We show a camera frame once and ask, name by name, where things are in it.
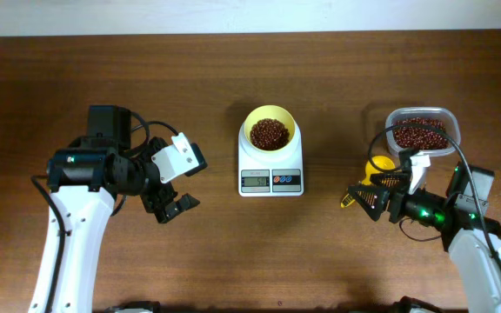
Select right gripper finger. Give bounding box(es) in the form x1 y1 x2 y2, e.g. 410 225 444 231
348 184 391 222
370 172 411 189

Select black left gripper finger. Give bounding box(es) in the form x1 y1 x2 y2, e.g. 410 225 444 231
175 193 200 213
155 203 181 223

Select yellow measuring scoop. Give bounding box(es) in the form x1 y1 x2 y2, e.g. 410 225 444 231
340 156 395 209

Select red beans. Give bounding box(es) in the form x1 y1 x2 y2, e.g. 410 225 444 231
250 118 290 151

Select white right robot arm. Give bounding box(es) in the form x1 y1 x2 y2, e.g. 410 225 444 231
348 163 501 312

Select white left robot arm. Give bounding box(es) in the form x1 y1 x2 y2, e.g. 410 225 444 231
29 105 207 312

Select white digital kitchen scale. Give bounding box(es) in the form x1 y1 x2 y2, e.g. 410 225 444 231
237 121 304 197

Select pale yellow bowl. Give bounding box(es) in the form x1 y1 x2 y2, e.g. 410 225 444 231
243 105 297 153

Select clear plastic bean container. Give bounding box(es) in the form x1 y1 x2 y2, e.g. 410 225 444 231
385 107 461 157

